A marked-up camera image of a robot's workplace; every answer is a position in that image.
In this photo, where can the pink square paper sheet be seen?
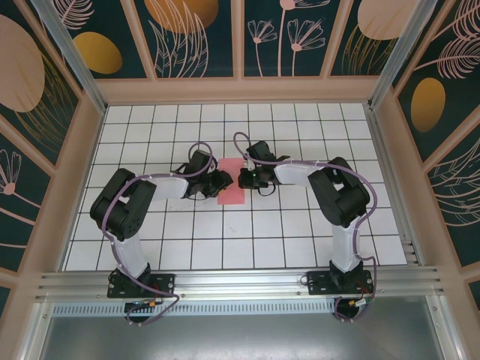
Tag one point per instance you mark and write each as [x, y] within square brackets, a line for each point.
[234, 197]

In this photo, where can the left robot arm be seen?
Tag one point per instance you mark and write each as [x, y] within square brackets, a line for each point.
[129, 255]

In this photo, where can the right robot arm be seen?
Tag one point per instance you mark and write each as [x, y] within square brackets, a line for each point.
[345, 247]

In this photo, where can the grey metal sheet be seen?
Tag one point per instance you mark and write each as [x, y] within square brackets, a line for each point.
[240, 337]

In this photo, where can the yellow power connector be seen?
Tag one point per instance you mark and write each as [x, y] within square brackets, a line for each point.
[152, 303]
[352, 302]

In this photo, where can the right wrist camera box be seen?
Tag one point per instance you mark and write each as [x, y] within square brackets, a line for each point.
[248, 164]

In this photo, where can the long aluminium base rail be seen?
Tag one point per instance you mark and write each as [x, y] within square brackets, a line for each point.
[240, 281]

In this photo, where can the aluminium table edge rail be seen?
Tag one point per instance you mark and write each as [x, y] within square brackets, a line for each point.
[381, 150]

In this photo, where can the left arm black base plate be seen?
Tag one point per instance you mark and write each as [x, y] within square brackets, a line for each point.
[165, 285]

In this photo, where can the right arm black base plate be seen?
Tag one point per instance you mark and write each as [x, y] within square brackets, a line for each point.
[318, 285]

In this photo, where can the aluminium corner post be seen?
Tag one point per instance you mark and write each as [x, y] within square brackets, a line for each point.
[75, 56]
[400, 52]

